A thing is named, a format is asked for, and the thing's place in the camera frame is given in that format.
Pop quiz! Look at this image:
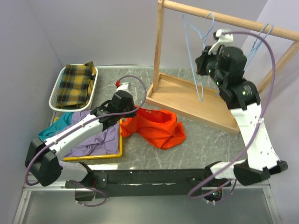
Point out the yellow plaid cloth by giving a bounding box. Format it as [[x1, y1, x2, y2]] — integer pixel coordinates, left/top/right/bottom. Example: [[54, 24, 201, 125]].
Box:
[[56, 61, 96, 109]]

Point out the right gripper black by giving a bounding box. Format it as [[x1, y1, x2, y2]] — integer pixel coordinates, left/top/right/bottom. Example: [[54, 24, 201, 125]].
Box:
[[194, 46, 227, 90]]

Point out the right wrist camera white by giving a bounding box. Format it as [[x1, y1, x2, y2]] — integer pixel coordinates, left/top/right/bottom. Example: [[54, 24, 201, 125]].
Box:
[[208, 29, 234, 55]]

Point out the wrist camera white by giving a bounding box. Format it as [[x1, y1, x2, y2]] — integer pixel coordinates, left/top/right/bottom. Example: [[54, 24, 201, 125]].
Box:
[[115, 80, 132, 93], [208, 29, 234, 55]]

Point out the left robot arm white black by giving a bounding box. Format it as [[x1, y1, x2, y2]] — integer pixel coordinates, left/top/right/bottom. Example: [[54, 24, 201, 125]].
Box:
[[25, 90, 136, 188]]

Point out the blue wire hanger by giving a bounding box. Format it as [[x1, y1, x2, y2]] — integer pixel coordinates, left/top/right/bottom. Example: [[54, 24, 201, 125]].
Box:
[[182, 12, 215, 102], [216, 23, 269, 98], [244, 23, 274, 70]]

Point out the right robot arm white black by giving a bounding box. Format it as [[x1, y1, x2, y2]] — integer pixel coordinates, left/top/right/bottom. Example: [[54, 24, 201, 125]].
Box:
[[195, 45, 288, 186]]

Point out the teal t shirt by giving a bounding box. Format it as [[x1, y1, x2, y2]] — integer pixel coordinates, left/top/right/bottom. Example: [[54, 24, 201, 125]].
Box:
[[38, 112, 73, 141]]

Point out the white plastic basket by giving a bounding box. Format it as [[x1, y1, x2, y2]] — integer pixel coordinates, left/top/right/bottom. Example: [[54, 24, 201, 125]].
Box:
[[49, 61, 98, 112]]

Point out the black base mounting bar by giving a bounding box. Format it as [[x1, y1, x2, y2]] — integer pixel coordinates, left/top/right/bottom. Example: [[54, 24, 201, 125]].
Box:
[[64, 168, 234, 199]]

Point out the wooden hanger rack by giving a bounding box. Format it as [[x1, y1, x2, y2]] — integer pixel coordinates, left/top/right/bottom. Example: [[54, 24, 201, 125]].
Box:
[[146, 0, 299, 134]]

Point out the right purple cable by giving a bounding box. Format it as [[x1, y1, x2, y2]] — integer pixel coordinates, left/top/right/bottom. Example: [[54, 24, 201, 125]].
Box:
[[188, 30, 276, 200]]

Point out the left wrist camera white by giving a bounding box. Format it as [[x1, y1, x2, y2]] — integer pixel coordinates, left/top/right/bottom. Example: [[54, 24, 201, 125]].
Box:
[[115, 80, 132, 93]]

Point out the orange t shirt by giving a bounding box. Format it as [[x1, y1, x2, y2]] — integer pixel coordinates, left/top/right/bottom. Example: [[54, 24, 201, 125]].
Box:
[[120, 108, 186, 150]]

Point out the yellow plastic tray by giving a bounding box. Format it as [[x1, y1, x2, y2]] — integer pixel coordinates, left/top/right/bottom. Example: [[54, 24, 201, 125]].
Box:
[[63, 120, 123, 161]]

